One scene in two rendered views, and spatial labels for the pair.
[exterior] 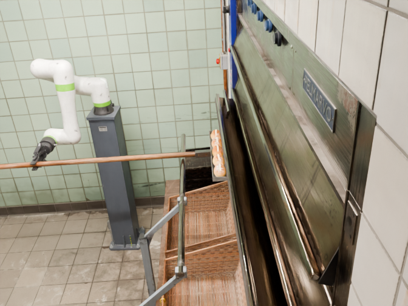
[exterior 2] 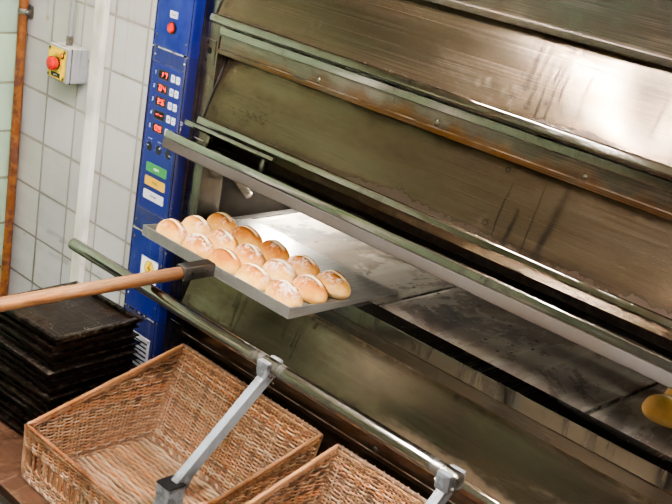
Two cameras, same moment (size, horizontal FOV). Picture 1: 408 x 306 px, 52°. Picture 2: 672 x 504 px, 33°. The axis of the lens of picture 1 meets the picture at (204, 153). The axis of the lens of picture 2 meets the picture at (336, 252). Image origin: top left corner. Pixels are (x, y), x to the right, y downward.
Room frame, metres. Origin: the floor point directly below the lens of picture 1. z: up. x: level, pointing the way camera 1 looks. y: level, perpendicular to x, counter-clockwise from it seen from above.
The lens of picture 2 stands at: (0.24, 1.61, 2.15)
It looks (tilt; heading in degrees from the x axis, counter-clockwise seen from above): 19 degrees down; 312
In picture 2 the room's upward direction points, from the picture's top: 10 degrees clockwise
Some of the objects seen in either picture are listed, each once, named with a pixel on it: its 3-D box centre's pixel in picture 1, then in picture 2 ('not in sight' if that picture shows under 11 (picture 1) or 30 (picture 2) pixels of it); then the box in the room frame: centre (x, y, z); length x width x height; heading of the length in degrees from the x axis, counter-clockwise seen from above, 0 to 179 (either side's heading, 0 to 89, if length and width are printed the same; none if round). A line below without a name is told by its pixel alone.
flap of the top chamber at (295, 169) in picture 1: (264, 86); (522, 75); (1.49, -0.24, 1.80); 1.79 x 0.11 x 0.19; 0
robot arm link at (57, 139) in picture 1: (53, 137); not in sight; (2.43, 0.97, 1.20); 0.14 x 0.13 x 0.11; 0
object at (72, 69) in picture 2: (224, 61); (67, 62); (2.99, -0.19, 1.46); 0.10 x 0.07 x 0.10; 0
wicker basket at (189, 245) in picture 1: (204, 221); (169, 455); (2.08, 0.03, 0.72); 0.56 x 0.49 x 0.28; 0
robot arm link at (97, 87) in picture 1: (98, 91); not in sight; (2.81, 0.72, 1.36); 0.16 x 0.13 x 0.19; 69
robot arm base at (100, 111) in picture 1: (104, 104); not in sight; (2.86, 0.70, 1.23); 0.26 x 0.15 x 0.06; 176
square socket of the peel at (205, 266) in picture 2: (202, 153); (195, 270); (2.09, 0.01, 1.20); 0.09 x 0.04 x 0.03; 90
